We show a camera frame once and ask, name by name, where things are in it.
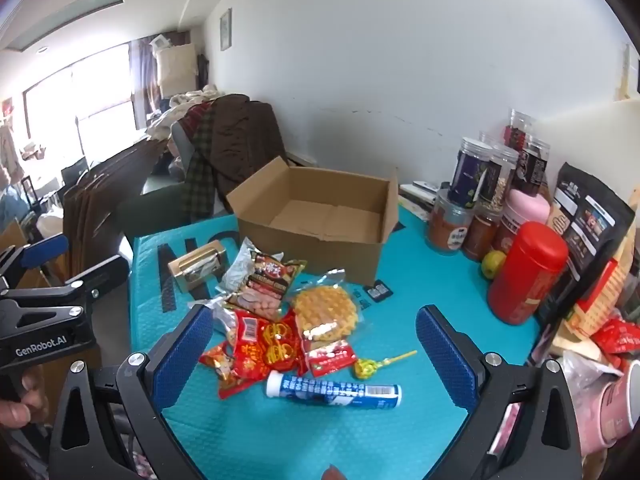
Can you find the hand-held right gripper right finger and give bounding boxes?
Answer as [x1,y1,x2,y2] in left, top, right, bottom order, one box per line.
[415,304,586,480]

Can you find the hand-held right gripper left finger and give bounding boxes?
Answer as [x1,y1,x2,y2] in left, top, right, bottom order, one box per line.
[47,304,216,480]

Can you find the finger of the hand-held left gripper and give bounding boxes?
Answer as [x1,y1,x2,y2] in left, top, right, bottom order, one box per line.
[62,255,130,308]
[0,234,69,290]

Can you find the small red gold packet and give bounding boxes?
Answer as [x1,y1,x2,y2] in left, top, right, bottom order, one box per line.
[199,342,236,377]

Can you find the long red snack packet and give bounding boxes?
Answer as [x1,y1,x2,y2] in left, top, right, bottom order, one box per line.
[218,310,268,401]

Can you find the gold window box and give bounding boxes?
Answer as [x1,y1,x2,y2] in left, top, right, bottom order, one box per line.
[167,240,226,302]

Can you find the yellow lollipop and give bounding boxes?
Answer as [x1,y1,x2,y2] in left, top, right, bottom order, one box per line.
[354,351,418,381]

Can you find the red packet with gold circles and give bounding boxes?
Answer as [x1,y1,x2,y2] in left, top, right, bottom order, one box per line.
[260,317,302,376]

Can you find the white printed snack packet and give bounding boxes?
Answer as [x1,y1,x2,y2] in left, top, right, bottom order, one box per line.
[215,237,263,293]

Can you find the green red snack packet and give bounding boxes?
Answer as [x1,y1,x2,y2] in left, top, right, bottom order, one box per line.
[225,250,307,322]

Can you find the waffle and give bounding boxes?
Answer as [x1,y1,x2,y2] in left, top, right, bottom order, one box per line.
[289,270,373,356]

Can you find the brown cardboard box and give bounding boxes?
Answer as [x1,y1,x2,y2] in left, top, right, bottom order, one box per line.
[226,156,401,287]

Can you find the person's left hand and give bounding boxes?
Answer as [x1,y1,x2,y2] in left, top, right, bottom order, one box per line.
[0,365,51,431]

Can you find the stack of cardboard sheets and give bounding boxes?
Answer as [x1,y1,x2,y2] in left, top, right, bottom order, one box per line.
[62,137,171,281]

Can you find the grey chair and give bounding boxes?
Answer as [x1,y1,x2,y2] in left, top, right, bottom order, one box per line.
[120,122,238,253]

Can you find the small black sachet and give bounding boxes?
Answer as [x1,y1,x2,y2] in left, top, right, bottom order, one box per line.
[364,280,394,304]

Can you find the green fruit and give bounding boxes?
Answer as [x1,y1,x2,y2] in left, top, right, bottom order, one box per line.
[481,250,507,278]

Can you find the red canister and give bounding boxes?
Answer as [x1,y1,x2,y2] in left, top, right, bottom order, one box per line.
[487,221,569,326]

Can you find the red sachet with white label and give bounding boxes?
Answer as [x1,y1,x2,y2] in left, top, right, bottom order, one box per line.
[304,339,359,379]

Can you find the brown powder jar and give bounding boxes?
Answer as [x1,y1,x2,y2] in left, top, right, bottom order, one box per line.
[462,207,501,261]

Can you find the orange powder jar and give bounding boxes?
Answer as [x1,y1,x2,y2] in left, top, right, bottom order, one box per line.
[427,190,473,256]

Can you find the green plaid cloth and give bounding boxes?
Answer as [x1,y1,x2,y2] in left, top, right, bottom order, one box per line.
[181,112,222,218]

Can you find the window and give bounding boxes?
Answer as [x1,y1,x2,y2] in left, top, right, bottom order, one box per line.
[22,42,136,161]

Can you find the orange box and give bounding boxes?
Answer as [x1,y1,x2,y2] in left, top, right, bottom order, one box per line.
[570,257,632,342]

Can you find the pink canister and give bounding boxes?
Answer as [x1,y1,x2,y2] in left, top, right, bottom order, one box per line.
[492,189,551,256]

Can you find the white flat device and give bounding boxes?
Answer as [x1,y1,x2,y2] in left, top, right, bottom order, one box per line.
[400,180,451,211]

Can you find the red foil packet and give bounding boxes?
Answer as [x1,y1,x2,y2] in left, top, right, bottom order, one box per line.
[590,317,640,361]

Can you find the pile of clothes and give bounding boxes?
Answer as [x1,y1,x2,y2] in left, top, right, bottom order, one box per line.
[147,86,228,141]

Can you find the purple label clear jar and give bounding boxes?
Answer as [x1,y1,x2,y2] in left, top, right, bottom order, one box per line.
[447,137,493,208]

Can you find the pink cup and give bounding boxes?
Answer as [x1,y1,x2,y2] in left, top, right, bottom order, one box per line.
[597,360,640,448]

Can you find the clear jar of nuts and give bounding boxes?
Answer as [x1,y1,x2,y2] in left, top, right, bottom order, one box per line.
[477,145,519,216]

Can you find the black stand-up pouch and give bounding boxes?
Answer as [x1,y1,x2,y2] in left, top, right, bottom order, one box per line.
[535,162,636,326]

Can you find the brown jacket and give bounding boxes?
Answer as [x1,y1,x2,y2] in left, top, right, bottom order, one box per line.
[209,94,287,197]

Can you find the purple curtain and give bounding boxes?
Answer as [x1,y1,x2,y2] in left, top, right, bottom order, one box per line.
[129,35,161,128]

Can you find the black label clear jar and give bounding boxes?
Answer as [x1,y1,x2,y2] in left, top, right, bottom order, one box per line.
[517,135,551,197]

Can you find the clear jar with red contents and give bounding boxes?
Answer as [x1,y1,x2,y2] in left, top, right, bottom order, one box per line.
[502,109,536,150]

